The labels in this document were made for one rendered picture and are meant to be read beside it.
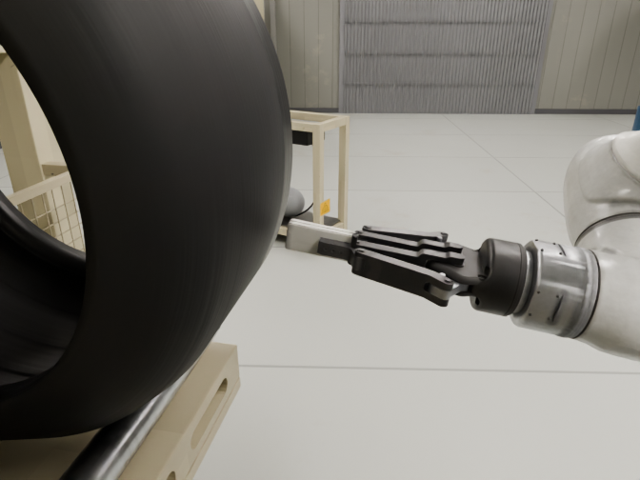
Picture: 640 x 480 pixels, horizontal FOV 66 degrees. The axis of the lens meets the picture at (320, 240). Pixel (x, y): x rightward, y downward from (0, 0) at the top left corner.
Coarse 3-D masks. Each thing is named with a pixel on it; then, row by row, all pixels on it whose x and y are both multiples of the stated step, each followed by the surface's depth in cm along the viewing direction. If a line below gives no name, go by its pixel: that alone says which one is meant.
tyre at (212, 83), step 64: (0, 0) 29; (64, 0) 29; (128, 0) 31; (192, 0) 35; (64, 64) 30; (128, 64) 31; (192, 64) 33; (256, 64) 43; (64, 128) 31; (128, 128) 31; (192, 128) 33; (256, 128) 41; (0, 192) 72; (128, 192) 33; (192, 192) 35; (256, 192) 42; (0, 256) 72; (64, 256) 71; (128, 256) 35; (192, 256) 36; (256, 256) 48; (0, 320) 66; (64, 320) 70; (128, 320) 37; (192, 320) 40; (0, 384) 58; (64, 384) 41; (128, 384) 41
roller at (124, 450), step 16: (192, 368) 63; (176, 384) 59; (160, 400) 55; (128, 416) 51; (144, 416) 52; (160, 416) 56; (96, 432) 50; (112, 432) 49; (128, 432) 50; (144, 432) 52; (96, 448) 47; (112, 448) 48; (128, 448) 49; (80, 464) 46; (96, 464) 46; (112, 464) 47; (128, 464) 50
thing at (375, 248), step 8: (352, 240) 49; (360, 240) 50; (352, 248) 49; (360, 248) 49; (368, 248) 49; (376, 248) 49; (384, 248) 49; (392, 248) 49; (392, 256) 49; (400, 256) 49; (408, 256) 48; (416, 256) 48; (424, 256) 48; (432, 256) 48; (440, 256) 48; (448, 256) 48; (456, 256) 48; (464, 256) 48; (416, 264) 48; (424, 264) 48; (456, 264) 48
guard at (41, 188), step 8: (56, 176) 106; (64, 176) 106; (40, 184) 101; (48, 184) 102; (56, 184) 104; (16, 192) 95; (24, 192) 96; (32, 192) 98; (40, 192) 100; (72, 192) 110; (16, 200) 94; (24, 200) 96; (64, 200) 108; (72, 200) 111; (32, 208) 99; (56, 208) 106; (40, 216) 102; (48, 224) 104; (64, 232) 109; (80, 232) 114; (72, 240) 112
